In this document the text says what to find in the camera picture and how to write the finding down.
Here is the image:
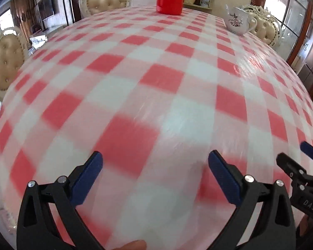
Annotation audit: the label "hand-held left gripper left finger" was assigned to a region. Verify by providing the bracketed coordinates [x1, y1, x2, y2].
[16, 151, 104, 250]

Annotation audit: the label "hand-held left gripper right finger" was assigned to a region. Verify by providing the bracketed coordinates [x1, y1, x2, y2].
[208, 150, 296, 250]

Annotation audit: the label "clear storage bag purple trim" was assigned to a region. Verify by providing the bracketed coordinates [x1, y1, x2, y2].
[0, 159, 19, 241]

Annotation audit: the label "person's left hand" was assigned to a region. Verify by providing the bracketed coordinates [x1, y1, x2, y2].
[114, 240, 147, 250]

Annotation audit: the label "red checkered tablecloth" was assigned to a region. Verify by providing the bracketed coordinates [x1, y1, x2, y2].
[0, 5, 313, 250]

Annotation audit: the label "glass panel door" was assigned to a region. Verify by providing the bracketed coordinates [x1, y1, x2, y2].
[265, 0, 313, 64]

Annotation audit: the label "white television cabinet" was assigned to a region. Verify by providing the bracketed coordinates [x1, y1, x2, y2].
[29, 24, 69, 50]

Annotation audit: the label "white floral teapot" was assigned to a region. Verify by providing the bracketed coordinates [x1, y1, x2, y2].
[224, 4, 258, 36]

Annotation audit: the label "brown curtains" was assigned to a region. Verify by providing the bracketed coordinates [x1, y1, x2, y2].
[10, 0, 37, 35]

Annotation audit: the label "window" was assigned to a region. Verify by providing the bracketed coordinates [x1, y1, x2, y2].
[0, 7, 14, 48]

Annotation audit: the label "television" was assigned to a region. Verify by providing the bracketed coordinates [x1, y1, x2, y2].
[38, 0, 55, 23]

